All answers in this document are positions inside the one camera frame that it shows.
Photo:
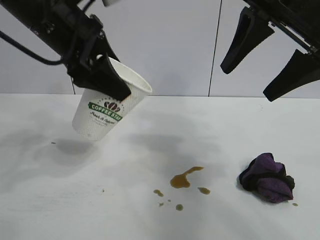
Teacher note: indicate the white paper coffee cup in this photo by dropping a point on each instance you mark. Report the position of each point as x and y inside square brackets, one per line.
[100, 122]

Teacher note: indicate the purple black cloth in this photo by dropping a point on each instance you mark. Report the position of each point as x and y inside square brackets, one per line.
[270, 185]

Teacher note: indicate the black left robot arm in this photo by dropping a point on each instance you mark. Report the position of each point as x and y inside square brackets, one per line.
[37, 20]

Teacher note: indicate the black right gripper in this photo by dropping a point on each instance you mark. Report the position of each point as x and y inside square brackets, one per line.
[295, 20]

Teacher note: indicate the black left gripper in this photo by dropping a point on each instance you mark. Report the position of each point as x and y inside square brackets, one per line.
[82, 40]

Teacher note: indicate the brown coffee puddle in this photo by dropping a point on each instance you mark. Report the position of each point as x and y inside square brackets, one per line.
[178, 182]

